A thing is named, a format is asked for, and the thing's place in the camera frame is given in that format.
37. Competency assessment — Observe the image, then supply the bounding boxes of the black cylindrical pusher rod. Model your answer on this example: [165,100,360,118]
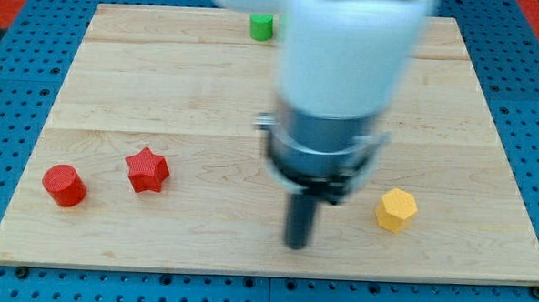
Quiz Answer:
[284,193,318,250]

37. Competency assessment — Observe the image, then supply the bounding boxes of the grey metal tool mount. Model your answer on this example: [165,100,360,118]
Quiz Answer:
[255,100,389,205]

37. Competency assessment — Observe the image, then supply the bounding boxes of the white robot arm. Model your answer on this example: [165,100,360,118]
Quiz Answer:
[212,0,439,250]

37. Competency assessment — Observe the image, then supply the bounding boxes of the red star block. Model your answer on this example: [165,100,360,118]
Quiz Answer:
[124,147,170,193]

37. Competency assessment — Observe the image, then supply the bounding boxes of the yellow hexagon block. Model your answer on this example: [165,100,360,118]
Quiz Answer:
[375,188,418,233]

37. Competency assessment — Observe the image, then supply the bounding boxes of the green cylinder block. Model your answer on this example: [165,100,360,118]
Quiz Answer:
[249,14,274,42]

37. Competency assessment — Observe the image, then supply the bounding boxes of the wooden board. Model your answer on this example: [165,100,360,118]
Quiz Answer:
[0,5,539,286]

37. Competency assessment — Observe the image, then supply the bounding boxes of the red cylinder block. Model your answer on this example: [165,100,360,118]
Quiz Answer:
[42,164,87,207]

